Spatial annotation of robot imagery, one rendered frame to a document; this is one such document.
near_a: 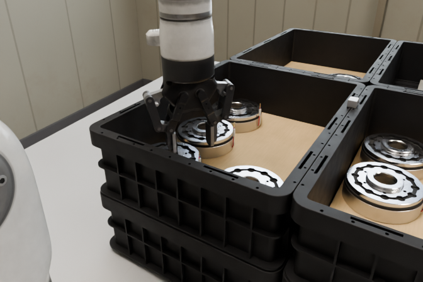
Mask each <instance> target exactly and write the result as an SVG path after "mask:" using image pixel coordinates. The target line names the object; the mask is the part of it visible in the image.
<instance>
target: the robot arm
mask: <svg viewBox="0 0 423 282"><path fill-rule="evenodd" d="M158 2H159V16H160V25H159V29H156V30H149V31H148V32H147V33H146V39H147V45H150V46H160V48H161V62H162V77H163V82H162V86H161V89H159V90H156V91H153V92H151V93H150V92H149V91H144V92H143V94H142V96H143V98H144V101H145V105H146V107H147V111H148V113H149V116H150V120H151V122H152V125H153V127H154V129H155V131H156V132H165V135H166V145H167V147H168V149H169V150H170V151H172V152H173V153H175V154H176V153H177V152H178V145H177V136H176V132H175V129H176V126H177V124H178V121H179V120H180V119H181V116H182V114H183V113H187V112H190V111H199V110H203V112H204V114H205V116H206V118H207V121H205V128H206V142H207V144H208V145H209V146H210V147H211V146H214V142H216V141H217V125H218V123H219V122H220V121H222V120H227V119H228V118H229V114H230V109H231V105H232V99H233V95H234V89H235V86H234V85H233V84H232V83H231V82H230V81H229V80H227V79H224V80H223V81H216V80H215V77H214V74H215V58H214V31H213V22H212V0H158ZM217 89H218V93H219V94H220V95H219V99H218V106H217V110H216V111H214V110H213V108H212V106H211V104H210V99H211V97H212V96H213V94H214V92H215V91H216V90H217ZM162 97H164V98H165V99H166V100H167V101H168V102H169V105H168V107H167V114H166V117H165V120H164V121H162V120H160V118H159V114H158V111H157V108H156V107H157V106H159V105H160V100H161V98H162ZM51 260H52V243H51V240H50V234H49V231H48V227H47V221H46V218H45V214H44V210H43V206H42V201H41V198H40V193H39V191H38V186H37V182H36V179H35V175H34V173H33V169H32V167H31V164H30V161H29V158H28V156H27V154H26V152H25V150H24V148H23V146H22V144H21V142H20V141H19V139H18V138H17V136H16V135H15V134H14V132H13V131H12V130H11V129H10V128H9V127H8V126H7V125H6V124H5V123H3V122H2V121H1V120H0V282H52V279H51V277H50V273H49V270H50V265H51Z"/></svg>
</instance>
